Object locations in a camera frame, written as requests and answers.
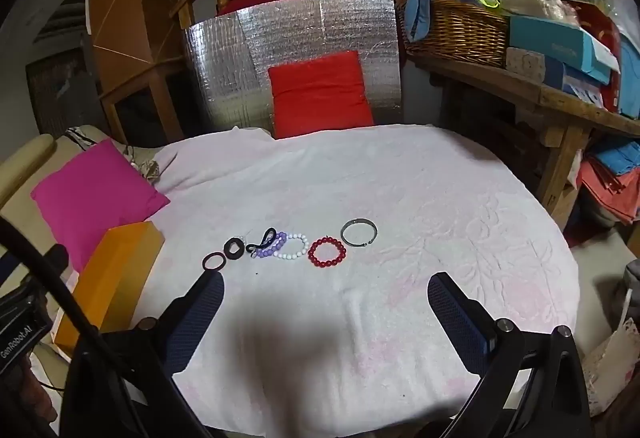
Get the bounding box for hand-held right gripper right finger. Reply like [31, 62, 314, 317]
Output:
[427, 272, 594, 438]

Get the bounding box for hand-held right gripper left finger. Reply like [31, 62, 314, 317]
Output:
[61, 270, 226, 438]

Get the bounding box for silver metal bangle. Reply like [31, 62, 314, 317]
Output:
[341, 218, 377, 249]

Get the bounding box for black scrunchie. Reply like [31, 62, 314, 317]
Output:
[222, 238, 247, 262]

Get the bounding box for orange box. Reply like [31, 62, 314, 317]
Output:
[52, 221, 166, 353]

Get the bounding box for black curved hair clip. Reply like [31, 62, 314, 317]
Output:
[245, 227, 278, 259]

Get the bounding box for white embossed blanket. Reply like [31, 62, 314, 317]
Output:
[120, 123, 581, 435]

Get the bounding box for pink pillow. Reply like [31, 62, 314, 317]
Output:
[30, 139, 171, 275]

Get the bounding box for patterned beige cloth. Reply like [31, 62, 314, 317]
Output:
[65, 128, 162, 182]

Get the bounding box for floral paper bag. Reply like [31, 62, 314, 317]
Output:
[582, 263, 640, 419]

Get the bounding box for beige sofa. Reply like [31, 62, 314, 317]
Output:
[0, 125, 118, 369]

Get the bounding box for coral folded towels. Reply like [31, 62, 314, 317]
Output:
[576, 158, 640, 226]

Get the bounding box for blue folded towel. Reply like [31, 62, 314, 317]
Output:
[590, 137, 640, 176]

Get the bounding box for wooden bench table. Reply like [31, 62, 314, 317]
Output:
[400, 50, 640, 231]

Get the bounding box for silver foil insulation mat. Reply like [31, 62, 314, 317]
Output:
[181, 0, 404, 139]

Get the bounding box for red cushion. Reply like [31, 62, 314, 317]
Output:
[267, 50, 375, 139]

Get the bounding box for white patterned box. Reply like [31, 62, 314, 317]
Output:
[505, 46, 546, 83]

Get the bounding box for blue cardboard box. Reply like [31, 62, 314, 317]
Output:
[542, 55, 613, 109]

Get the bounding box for wicker basket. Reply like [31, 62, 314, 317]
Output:
[402, 0, 512, 68]

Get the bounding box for teal cardboard box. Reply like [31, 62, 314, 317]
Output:
[507, 14, 621, 86]

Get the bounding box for blue cloth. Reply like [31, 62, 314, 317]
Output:
[404, 0, 452, 43]

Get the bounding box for brown wooden cabinet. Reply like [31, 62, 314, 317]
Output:
[87, 0, 187, 145]

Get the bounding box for red patterned bag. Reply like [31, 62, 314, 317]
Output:
[565, 0, 624, 113]

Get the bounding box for cream yarn bundle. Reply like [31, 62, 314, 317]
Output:
[500, 0, 581, 26]

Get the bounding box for black cable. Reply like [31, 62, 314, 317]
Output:
[0, 216, 102, 337]

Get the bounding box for purple bead bracelet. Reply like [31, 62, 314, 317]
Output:
[252, 231, 288, 260]

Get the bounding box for white bead bracelet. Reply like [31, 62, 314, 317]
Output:
[272, 233, 309, 261]

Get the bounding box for red bead bracelet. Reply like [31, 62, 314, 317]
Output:
[307, 236, 347, 269]

